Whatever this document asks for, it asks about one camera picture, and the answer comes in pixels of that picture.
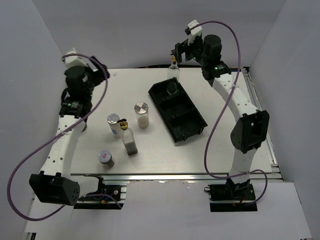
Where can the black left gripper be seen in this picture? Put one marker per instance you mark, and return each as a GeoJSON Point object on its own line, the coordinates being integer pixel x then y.
{"type": "Point", "coordinates": [99, 75]}

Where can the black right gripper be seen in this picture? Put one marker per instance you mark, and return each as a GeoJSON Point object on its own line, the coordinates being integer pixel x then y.
{"type": "Point", "coordinates": [185, 48]}

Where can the round clear glass bottle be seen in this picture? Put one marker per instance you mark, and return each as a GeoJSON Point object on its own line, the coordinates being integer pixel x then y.
{"type": "Point", "coordinates": [173, 71]}

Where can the blue white shaker silver lid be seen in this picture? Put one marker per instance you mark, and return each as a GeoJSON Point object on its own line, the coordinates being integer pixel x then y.
{"type": "Point", "coordinates": [112, 120]}

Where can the clear jar silver lid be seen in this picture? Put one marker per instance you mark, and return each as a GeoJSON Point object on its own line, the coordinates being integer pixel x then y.
{"type": "Point", "coordinates": [141, 110]}

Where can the square glass bottle dark contents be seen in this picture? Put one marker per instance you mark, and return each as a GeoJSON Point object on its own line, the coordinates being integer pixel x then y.
{"type": "Point", "coordinates": [127, 137]}

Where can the dark spice jar red label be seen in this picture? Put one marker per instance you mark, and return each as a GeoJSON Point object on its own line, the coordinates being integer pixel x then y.
{"type": "Point", "coordinates": [106, 159]}

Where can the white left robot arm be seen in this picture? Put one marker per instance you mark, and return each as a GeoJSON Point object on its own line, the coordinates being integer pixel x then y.
{"type": "Point", "coordinates": [54, 183]}

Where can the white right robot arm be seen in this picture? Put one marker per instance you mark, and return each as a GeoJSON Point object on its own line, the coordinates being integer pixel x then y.
{"type": "Point", "coordinates": [251, 124]}

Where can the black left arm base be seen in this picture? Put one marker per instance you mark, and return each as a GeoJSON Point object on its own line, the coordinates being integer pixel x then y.
{"type": "Point", "coordinates": [97, 194]}

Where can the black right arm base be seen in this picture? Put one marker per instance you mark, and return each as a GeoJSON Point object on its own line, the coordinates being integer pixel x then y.
{"type": "Point", "coordinates": [231, 197]}

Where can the black compartment tray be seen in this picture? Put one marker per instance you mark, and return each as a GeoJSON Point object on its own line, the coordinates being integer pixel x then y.
{"type": "Point", "coordinates": [178, 112]}

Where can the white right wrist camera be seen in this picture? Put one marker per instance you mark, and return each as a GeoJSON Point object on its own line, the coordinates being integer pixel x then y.
{"type": "Point", "coordinates": [193, 30]}

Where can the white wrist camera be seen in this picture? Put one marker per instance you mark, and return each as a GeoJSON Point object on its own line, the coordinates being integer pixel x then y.
{"type": "Point", "coordinates": [75, 60]}
{"type": "Point", "coordinates": [193, 30]}

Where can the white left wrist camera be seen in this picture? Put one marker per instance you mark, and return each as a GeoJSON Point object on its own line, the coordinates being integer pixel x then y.
{"type": "Point", "coordinates": [75, 60]}

